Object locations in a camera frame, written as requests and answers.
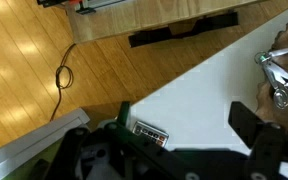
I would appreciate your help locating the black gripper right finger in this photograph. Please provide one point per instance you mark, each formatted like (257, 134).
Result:
(267, 143)

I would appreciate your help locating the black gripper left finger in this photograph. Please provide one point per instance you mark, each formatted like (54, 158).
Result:
(117, 146)

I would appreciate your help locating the grey calculator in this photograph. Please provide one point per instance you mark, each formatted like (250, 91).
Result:
(150, 133)

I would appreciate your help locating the metal measuring spoon set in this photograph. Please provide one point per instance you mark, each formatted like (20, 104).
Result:
(277, 75)

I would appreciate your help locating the black base bar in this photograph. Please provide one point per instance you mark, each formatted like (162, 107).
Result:
(184, 28)

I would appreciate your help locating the light wooden bench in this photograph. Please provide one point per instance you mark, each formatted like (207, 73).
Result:
(157, 16)

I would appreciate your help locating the black and red device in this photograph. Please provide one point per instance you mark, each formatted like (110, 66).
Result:
(80, 5)

